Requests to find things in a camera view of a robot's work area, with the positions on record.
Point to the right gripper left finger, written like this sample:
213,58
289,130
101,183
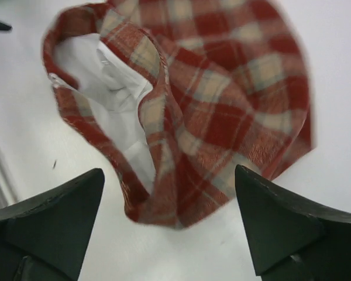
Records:
46,236

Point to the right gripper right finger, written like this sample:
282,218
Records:
291,237

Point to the red plaid skirt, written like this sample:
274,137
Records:
228,87

